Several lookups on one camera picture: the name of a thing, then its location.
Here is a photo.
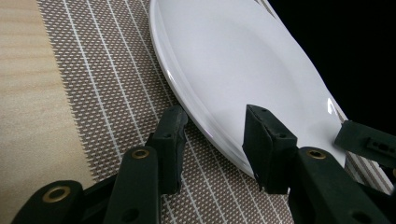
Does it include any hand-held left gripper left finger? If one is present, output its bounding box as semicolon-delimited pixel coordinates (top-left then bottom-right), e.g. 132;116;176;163
145;105;190;196

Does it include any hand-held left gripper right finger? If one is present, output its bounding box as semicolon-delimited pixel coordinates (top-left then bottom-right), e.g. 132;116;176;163
242;104;299;195

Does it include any white plate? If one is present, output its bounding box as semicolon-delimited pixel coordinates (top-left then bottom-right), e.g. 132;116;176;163
148;0;348;179

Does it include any brown woven striped placemat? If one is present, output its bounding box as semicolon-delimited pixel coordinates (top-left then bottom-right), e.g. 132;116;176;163
36;0;394;224

